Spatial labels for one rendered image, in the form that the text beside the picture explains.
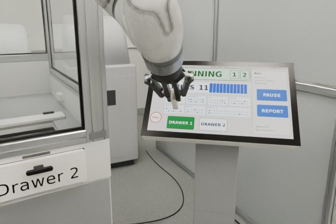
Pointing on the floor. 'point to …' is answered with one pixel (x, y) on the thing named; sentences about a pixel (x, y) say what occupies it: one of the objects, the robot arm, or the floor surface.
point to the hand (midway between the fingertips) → (174, 99)
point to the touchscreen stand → (215, 183)
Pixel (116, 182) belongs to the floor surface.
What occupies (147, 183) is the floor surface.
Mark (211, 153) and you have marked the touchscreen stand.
